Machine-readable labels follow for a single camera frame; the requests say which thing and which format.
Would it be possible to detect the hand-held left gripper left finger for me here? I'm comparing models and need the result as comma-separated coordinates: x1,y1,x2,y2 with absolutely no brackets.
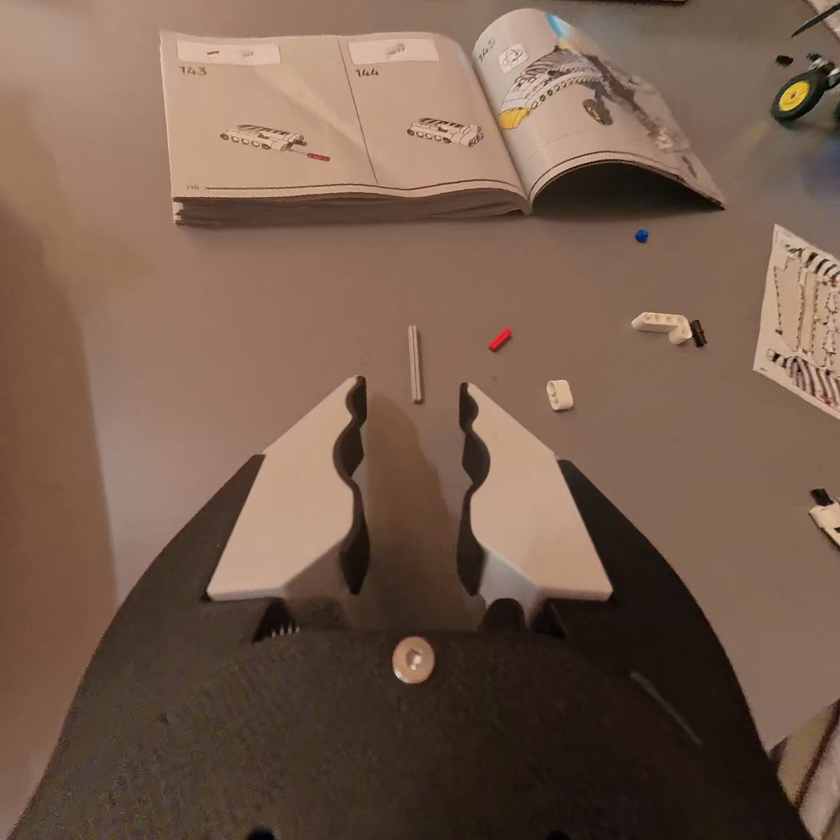
206,375,368,601

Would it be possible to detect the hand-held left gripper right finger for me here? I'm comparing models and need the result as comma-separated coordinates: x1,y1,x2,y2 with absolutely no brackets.
457,382,614,624

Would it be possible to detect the white striped lego assembly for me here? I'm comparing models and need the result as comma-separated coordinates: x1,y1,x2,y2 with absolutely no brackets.
808,487,840,547

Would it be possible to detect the white angled lego beam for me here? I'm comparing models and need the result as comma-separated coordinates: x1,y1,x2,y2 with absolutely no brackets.
631,311,695,345

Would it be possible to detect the lego sticker sheet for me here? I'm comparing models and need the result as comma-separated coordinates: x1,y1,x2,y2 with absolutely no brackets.
753,224,840,421

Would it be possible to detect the open lego instruction booklet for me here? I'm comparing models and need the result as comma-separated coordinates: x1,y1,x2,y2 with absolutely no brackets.
159,8,726,227

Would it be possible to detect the yellow white lego vehicle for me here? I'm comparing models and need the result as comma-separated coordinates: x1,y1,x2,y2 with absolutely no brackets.
769,0,840,126

